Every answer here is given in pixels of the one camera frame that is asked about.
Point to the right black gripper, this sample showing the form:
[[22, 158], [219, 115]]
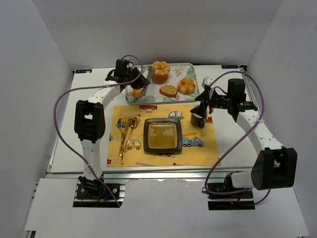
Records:
[[204, 99]]

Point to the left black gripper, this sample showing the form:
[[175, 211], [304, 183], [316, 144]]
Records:
[[142, 81]]

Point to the large round sugared cake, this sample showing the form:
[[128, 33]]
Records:
[[161, 73]]

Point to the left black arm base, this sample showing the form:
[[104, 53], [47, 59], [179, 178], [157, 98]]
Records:
[[92, 194]]

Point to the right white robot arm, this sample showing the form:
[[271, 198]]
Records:
[[275, 165]]

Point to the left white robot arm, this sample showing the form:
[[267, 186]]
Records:
[[90, 123]]

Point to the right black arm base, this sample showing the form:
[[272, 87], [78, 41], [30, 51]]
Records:
[[239, 201]]

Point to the small round bread roll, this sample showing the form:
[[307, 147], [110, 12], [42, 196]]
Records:
[[137, 93]]

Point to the dark green cup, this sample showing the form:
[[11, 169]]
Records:
[[197, 120]]

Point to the orange glazed donut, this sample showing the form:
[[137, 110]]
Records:
[[186, 86]]

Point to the sliced loaf cake piece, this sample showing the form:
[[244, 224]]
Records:
[[168, 91]]

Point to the white tropical leaf tray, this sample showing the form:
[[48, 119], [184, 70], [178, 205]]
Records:
[[177, 72]]

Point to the yellow vehicle print placemat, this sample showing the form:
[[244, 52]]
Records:
[[199, 146]]

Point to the right blue corner label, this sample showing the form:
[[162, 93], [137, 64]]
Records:
[[230, 66]]

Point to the blue corner label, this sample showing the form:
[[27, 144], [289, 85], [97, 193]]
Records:
[[80, 71], [230, 66]]

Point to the gold spoon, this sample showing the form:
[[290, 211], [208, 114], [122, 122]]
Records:
[[133, 125]]

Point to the black square amber plate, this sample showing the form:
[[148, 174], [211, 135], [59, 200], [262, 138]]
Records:
[[162, 136]]

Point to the left blue corner label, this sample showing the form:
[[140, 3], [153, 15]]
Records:
[[80, 71]]

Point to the gold fork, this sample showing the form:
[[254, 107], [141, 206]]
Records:
[[123, 137]]

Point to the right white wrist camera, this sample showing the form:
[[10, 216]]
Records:
[[207, 81]]

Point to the aluminium frame rail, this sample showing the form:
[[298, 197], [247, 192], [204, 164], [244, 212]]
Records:
[[122, 177]]

